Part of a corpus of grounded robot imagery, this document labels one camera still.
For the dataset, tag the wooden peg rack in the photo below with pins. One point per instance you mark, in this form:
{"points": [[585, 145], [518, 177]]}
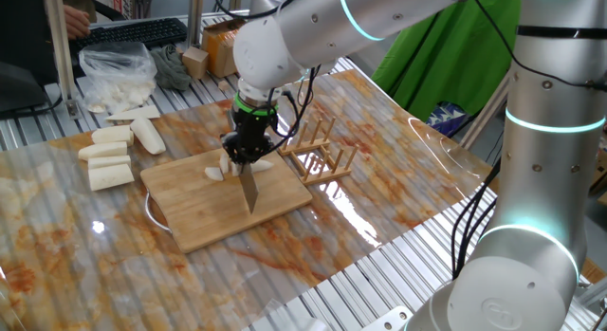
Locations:
{"points": [[327, 174]]}

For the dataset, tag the white radish chunk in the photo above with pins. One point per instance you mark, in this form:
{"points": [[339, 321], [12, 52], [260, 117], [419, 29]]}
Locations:
{"points": [[102, 151], [109, 162], [111, 135], [110, 177]]}

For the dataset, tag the flat white radish wedge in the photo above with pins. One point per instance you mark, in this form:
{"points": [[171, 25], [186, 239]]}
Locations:
{"points": [[135, 113]]}

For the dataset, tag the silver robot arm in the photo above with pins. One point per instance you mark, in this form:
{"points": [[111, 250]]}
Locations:
{"points": [[545, 155]]}

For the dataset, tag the clear bag of radish pieces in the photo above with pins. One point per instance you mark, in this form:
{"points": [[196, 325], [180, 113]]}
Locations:
{"points": [[116, 75]]}

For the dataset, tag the wooden block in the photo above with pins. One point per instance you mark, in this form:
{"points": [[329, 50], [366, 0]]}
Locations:
{"points": [[195, 63]]}

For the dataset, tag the aluminium frame post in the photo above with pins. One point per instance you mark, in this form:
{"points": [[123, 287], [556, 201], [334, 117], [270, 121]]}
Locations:
{"points": [[59, 46], [195, 18], [488, 110]]}

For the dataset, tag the marble pattern plastic sheet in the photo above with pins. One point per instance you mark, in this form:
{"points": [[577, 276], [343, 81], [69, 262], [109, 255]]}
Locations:
{"points": [[237, 283]]}

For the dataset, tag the black keyboard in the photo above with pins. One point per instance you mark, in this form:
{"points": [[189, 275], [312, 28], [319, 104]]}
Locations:
{"points": [[133, 33]]}

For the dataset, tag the small white radish slice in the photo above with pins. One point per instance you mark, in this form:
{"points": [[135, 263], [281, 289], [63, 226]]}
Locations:
{"points": [[213, 173]]}

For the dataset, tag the cut white radish slice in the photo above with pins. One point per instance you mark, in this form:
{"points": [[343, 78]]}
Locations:
{"points": [[224, 162], [235, 170]]}

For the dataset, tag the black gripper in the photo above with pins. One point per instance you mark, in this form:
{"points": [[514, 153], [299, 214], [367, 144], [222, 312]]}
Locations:
{"points": [[256, 127]]}

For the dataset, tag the green fabric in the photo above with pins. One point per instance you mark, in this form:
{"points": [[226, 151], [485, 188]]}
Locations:
{"points": [[450, 60]]}

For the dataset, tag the small wooden cube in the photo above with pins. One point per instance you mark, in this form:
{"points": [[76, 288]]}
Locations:
{"points": [[224, 86]]}

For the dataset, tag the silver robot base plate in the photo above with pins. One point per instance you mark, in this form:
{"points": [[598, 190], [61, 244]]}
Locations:
{"points": [[389, 321]]}

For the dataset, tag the steel cleaver knife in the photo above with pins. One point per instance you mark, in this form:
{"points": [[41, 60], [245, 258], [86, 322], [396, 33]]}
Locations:
{"points": [[249, 189]]}

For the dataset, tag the long tapered white radish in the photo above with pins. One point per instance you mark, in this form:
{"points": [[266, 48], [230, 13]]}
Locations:
{"points": [[262, 166]]}

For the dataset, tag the bare person hand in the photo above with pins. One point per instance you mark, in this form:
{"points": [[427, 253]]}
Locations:
{"points": [[77, 23]]}

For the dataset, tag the grey green cloth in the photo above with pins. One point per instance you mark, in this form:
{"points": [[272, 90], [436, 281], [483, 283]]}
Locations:
{"points": [[171, 70]]}

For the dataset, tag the blue white patterned item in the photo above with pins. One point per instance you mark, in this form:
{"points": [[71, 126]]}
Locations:
{"points": [[446, 120]]}

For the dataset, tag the rounded white radish piece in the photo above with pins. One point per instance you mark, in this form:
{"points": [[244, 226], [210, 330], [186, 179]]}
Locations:
{"points": [[148, 136]]}

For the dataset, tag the brown cardboard box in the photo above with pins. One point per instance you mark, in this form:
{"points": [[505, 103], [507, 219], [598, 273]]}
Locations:
{"points": [[215, 51]]}

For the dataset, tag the wooden cutting board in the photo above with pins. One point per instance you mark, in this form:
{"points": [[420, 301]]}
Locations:
{"points": [[199, 217]]}

